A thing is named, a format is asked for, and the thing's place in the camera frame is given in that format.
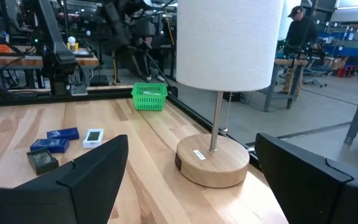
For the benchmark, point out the grey office chair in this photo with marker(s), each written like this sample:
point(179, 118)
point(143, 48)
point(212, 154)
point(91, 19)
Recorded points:
point(315, 73)

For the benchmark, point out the black digital display unit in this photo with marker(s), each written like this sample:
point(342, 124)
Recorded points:
point(42, 160)

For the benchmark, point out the person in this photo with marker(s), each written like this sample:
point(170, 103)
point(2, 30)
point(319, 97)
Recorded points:
point(152, 62)
point(300, 34)

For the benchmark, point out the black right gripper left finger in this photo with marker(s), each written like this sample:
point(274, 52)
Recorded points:
point(73, 193)

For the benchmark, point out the green plastic basket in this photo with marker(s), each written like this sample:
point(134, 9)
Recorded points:
point(149, 101)

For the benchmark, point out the wooden top grey leg table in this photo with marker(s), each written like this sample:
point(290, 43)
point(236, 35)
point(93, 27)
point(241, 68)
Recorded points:
point(283, 63)

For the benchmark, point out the yellow cup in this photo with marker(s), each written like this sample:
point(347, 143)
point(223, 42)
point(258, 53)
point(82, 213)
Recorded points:
point(73, 46)

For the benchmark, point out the red crate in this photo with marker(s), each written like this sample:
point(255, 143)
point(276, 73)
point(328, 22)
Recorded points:
point(346, 71)

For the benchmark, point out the white shade wooden base lamp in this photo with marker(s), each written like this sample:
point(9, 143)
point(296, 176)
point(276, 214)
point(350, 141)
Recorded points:
point(228, 46)

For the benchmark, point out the grey power box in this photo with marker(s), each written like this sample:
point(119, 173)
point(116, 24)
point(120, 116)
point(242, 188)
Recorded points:
point(79, 89)

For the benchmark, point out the white digital display unit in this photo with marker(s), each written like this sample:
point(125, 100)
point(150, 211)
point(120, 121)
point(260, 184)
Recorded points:
point(93, 138)

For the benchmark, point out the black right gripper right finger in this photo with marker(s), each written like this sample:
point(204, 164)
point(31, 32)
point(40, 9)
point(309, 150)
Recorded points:
point(315, 193)

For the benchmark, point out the white round bulb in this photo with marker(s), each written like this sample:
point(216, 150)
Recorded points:
point(71, 40)

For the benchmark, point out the wooden top background workbench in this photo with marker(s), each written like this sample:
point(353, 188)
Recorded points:
point(11, 60)

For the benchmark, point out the blue storage shelf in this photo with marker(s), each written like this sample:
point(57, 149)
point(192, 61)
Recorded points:
point(340, 42)

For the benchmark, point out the dark blue card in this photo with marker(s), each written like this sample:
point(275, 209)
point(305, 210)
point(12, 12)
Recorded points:
point(63, 133)
point(50, 145)

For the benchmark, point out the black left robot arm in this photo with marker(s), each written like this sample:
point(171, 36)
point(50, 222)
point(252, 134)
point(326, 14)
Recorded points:
point(56, 53)

